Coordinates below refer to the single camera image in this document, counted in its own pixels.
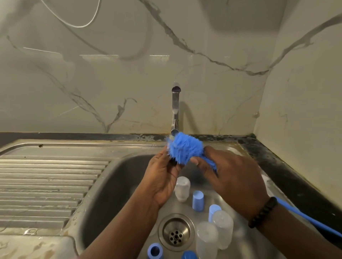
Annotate person's right hand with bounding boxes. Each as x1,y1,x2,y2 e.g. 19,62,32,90
190,146,271,221

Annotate white cable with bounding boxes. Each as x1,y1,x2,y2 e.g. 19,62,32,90
40,0,103,30

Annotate stainless steel sink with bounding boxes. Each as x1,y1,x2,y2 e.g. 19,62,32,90
0,139,321,259

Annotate translucent bottle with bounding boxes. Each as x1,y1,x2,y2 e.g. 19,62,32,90
196,221,219,259
212,210,235,250

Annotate blue ring collar front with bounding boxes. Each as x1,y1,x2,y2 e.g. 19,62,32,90
147,243,165,259

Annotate black bead bracelet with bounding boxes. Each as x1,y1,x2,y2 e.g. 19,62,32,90
248,196,279,229

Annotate translucent bottle front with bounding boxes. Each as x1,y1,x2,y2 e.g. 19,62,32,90
196,221,219,259

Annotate blue and white bottle brush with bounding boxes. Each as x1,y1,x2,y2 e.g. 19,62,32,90
166,132,342,239

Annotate blue cylindrical bottle cap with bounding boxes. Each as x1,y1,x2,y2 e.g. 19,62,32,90
208,204,222,223
192,190,205,212

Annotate chrome sink faucet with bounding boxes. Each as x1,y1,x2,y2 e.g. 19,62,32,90
170,85,182,137

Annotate person's left forearm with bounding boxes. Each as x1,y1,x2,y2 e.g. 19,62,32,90
77,195,161,259

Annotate cartoon print baby bottle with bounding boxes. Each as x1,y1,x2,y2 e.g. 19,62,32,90
175,176,191,203

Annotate person's left hand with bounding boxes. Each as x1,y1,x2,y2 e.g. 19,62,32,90
139,147,184,210

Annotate metal sink drain strainer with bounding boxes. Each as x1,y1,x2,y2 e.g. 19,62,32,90
158,213,196,252

